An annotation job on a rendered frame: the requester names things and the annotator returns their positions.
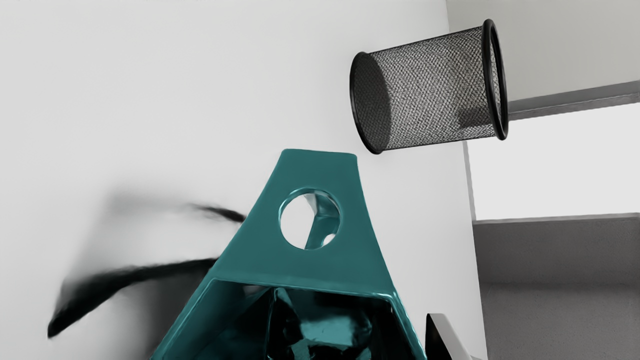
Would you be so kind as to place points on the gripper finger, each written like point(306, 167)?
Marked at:
point(442, 342)

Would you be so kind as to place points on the black mesh pen holder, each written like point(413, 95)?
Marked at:
point(430, 85)

